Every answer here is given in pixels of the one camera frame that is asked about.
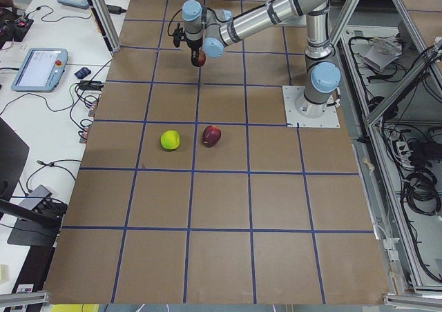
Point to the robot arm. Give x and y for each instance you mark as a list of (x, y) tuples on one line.
[(208, 31)]

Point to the red yellow apple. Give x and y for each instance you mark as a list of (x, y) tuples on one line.
[(202, 58)]

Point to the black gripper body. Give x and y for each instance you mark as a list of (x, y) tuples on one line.
[(194, 45)]

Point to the black power adapter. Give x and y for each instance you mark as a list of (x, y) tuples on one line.
[(115, 9)]

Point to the dark blue checkered pouch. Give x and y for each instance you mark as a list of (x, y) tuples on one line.
[(82, 73)]

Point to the aluminium frame rail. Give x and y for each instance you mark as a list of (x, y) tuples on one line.
[(391, 50)]

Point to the black monitor stand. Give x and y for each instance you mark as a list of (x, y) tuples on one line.
[(37, 215)]

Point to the green apple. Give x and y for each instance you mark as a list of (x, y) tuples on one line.
[(170, 140)]

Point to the aluminium frame post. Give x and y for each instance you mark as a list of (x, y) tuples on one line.
[(106, 26)]

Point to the dark red apple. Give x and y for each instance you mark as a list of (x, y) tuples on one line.
[(211, 135)]

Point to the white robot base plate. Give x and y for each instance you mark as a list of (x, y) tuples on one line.
[(300, 113)]

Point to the near teach pendant tablet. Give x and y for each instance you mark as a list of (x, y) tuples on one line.
[(41, 70)]

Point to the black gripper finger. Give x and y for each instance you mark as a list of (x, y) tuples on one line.
[(195, 54)]

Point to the white power strip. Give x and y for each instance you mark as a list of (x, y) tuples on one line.
[(403, 152)]

